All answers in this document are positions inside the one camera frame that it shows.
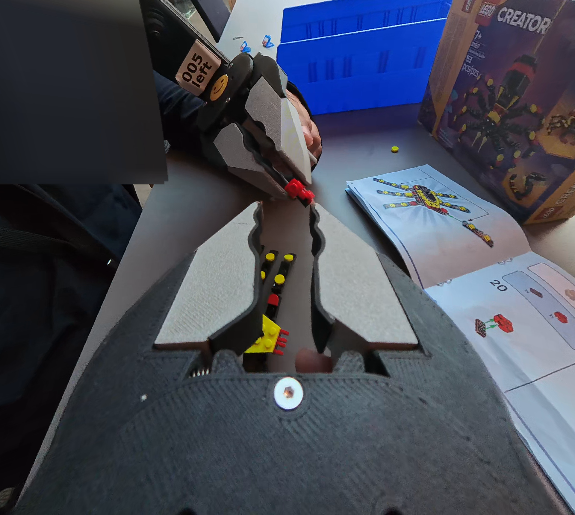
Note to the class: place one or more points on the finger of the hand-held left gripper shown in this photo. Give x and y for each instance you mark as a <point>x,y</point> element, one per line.
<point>238,156</point>
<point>283,129</point>

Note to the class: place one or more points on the small red lego assembly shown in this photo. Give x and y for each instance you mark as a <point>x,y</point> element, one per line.
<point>294,187</point>

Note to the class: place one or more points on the black yellow lego spider model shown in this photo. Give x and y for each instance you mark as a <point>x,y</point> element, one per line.
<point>269,335</point>

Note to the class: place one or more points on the lego set cardboard box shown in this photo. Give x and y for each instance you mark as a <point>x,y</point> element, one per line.
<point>494,97</point>

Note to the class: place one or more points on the small blue packet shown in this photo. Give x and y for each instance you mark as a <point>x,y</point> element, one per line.
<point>268,41</point>
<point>245,47</point>

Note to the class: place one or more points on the person's left hand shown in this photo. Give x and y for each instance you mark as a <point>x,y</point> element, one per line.
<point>312,138</point>

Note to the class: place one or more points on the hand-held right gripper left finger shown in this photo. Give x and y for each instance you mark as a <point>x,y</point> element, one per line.
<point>215,290</point>

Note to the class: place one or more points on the lego instruction booklet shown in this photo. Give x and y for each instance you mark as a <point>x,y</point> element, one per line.
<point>426,232</point>

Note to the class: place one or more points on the person's right hand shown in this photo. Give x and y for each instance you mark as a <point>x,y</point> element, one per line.
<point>314,362</point>

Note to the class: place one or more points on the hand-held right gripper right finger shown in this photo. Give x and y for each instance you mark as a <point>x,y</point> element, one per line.
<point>359,295</point>

